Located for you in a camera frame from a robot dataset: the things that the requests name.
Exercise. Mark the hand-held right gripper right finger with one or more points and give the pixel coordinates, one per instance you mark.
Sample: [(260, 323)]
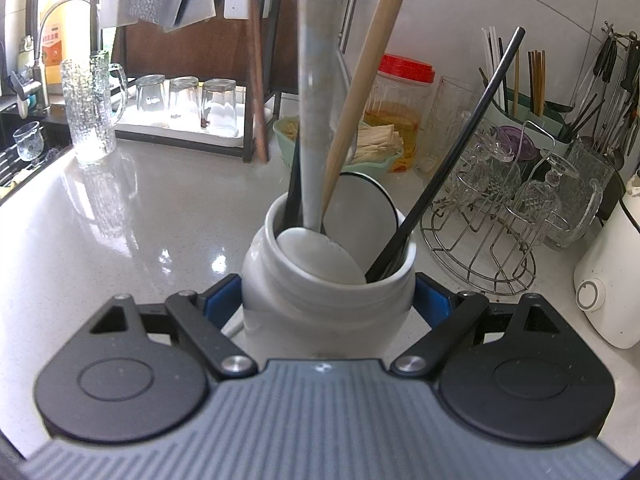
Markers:
[(432, 302)]

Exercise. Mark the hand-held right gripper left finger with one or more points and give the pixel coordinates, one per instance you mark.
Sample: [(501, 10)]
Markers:
[(222, 305)]

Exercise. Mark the black chopstick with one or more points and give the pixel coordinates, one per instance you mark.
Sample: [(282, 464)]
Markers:
[(382, 262), (294, 185)]

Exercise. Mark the white ceramic jar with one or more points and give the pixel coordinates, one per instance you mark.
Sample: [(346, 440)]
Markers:
[(325, 320)]

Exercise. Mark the white round ladle black rim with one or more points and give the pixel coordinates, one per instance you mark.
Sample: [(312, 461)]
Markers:
[(365, 220)]

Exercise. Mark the silver hammered spoon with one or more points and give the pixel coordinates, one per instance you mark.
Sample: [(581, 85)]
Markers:
[(320, 85)]

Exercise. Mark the light wooden chopstick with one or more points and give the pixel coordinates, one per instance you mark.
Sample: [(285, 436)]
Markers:
[(379, 45)]

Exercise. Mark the row of hanging kitchen utensils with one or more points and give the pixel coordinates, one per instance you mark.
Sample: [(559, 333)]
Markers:
[(625, 75)]

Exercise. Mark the clear drinking glass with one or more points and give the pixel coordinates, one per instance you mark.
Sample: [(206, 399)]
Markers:
[(472, 160), (500, 180)]

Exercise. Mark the cut stemmed glass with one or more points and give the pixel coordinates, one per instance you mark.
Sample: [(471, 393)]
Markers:
[(537, 210)]

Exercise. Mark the green plastic basket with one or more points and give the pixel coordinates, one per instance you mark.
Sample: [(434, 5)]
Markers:
[(278, 145)]

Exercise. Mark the purple lid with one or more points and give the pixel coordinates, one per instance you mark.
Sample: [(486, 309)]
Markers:
[(510, 142)]

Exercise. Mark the white electric cooker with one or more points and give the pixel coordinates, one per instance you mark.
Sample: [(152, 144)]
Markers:
[(615, 285)]

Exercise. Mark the textured glass pitcher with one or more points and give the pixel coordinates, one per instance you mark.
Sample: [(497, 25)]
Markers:
[(585, 195)]

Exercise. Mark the white drip tray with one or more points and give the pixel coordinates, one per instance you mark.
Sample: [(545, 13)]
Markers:
[(150, 132)]

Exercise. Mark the tall textured glass tumbler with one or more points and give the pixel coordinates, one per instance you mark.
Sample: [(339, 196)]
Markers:
[(445, 110)]

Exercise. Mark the clear upturned tumbler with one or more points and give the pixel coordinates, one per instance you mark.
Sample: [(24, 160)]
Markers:
[(150, 100), (185, 102), (220, 107)]

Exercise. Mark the black dish rack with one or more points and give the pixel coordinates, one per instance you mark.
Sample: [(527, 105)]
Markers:
[(257, 110)]

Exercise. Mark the green utensil holder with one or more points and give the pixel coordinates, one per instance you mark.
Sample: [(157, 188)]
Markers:
[(505, 115)]

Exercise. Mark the plastic jar red lid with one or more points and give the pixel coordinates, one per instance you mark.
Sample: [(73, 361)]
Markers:
[(405, 67)]

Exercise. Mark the bundle of wooden chopsticks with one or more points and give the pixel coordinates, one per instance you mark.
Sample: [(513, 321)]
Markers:
[(537, 80)]

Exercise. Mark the brown cutting board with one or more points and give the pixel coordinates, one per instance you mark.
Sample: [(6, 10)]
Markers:
[(200, 55)]

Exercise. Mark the black sink drain rack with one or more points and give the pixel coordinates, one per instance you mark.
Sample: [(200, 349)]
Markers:
[(15, 160)]

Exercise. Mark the small clear goblet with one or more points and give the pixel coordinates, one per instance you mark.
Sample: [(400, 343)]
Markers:
[(27, 140)]

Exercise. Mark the yellow bottle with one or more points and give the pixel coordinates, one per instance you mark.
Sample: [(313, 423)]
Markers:
[(52, 50)]

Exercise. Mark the steel kitchen faucet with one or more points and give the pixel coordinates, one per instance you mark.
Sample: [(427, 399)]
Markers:
[(37, 35)]

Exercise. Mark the slim curved steel faucet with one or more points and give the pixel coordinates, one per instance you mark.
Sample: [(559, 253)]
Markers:
[(65, 1)]

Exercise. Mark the metal wall hook rail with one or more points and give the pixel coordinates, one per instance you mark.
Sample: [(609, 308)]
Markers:
[(620, 35)]

